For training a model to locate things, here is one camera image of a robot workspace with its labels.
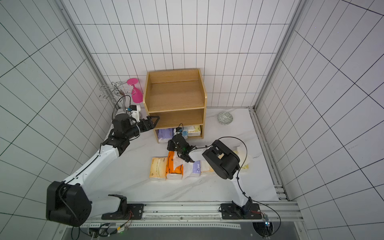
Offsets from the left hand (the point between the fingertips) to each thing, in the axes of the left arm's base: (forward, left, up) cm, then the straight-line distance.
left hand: (154, 121), depth 81 cm
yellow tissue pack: (-19, -2, -19) cm, 27 cm away
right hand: (-2, -2, -20) cm, 20 cm away
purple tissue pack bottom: (+2, -3, -17) cm, 17 cm away
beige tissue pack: (-18, -28, -19) cm, 39 cm away
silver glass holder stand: (+21, +28, +3) cm, 35 cm away
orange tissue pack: (-20, -12, -15) cm, 28 cm away
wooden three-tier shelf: (+16, -12, +3) cm, 20 cm away
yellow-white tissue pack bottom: (+6, -21, -17) cm, 28 cm away
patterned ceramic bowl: (+21, -45, -21) cm, 54 cm away
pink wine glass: (+31, +20, -7) cm, 38 cm away
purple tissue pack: (-18, -24, -19) cm, 35 cm away
